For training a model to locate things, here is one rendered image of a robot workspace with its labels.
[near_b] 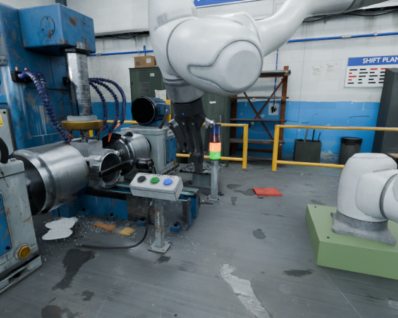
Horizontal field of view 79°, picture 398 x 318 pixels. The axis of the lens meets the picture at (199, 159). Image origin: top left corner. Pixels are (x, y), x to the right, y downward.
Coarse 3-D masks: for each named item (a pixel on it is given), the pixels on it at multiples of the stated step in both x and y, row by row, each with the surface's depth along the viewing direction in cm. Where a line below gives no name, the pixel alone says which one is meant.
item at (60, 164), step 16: (48, 144) 94; (64, 144) 97; (32, 160) 82; (48, 160) 84; (64, 160) 90; (80, 160) 96; (32, 176) 82; (48, 176) 83; (64, 176) 87; (80, 176) 94; (32, 192) 84; (48, 192) 83; (64, 192) 88; (80, 192) 98; (32, 208) 86; (48, 208) 87
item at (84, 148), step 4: (76, 140) 119; (80, 140) 121; (84, 140) 122; (88, 140) 122; (92, 140) 121; (96, 140) 119; (100, 140) 119; (72, 144) 113; (76, 144) 113; (80, 144) 112; (84, 144) 111; (88, 144) 111; (92, 144) 114; (96, 144) 116; (100, 144) 119; (76, 148) 113; (80, 148) 112; (84, 148) 112; (88, 148) 112; (92, 148) 114; (96, 148) 116; (80, 152) 113; (84, 152) 112; (88, 152) 112; (84, 156) 112; (88, 156) 112
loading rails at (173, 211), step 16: (96, 192) 113; (112, 192) 110; (128, 192) 111; (192, 192) 111; (80, 208) 118; (96, 208) 115; (112, 208) 112; (128, 208) 108; (144, 208) 105; (176, 208) 100; (192, 208) 110; (144, 224) 104; (176, 224) 100
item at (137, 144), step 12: (120, 132) 133; (132, 132) 140; (108, 144) 133; (120, 144) 130; (132, 144) 130; (144, 144) 140; (120, 156) 132; (132, 156) 130; (144, 156) 140; (132, 168) 132
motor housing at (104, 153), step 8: (96, 152) 112; (104, 152) 111; (112, 152) 116; (104, 160) 125; (112, 160) 123; (120, 160) 122; (96, 168) 109; (104, 168) 126; (96, 176) 109; (112, 176) 122; (112, 184) 118
